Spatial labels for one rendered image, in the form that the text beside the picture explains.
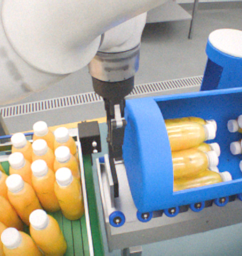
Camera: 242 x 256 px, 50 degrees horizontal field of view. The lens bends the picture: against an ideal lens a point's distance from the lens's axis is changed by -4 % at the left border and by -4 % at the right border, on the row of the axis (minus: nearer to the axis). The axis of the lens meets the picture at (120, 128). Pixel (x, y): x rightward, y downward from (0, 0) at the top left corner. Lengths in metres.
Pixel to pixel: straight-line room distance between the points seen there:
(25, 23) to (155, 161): 0.39
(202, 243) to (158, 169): 1.28
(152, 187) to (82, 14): 0.43
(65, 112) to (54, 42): 2.22
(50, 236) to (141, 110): 0.35
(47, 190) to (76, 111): 1.77
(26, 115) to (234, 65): 1.84
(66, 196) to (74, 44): 0.51
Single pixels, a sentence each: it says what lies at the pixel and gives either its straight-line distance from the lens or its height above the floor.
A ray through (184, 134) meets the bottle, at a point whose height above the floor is 1.17.
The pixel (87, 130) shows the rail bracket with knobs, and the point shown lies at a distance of 0.87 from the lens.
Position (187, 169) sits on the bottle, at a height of 1.12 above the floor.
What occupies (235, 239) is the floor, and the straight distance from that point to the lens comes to 1.88.
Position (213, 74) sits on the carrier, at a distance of 1.65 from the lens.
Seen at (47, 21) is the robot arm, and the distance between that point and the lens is 0.22.
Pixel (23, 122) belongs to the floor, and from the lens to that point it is 2.46.
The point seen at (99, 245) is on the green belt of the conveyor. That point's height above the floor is 0.89.
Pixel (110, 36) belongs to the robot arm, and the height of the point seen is 1.47.
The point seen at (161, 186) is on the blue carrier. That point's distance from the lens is 0.57.
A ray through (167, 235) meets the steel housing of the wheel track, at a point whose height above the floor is 0.85.
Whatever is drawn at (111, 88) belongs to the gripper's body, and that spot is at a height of 1.35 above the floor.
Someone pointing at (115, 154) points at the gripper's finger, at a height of 1.14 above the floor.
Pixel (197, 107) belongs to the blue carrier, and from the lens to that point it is 0.82.
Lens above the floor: 1.63
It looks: 46 degrees down
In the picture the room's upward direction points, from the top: straight up
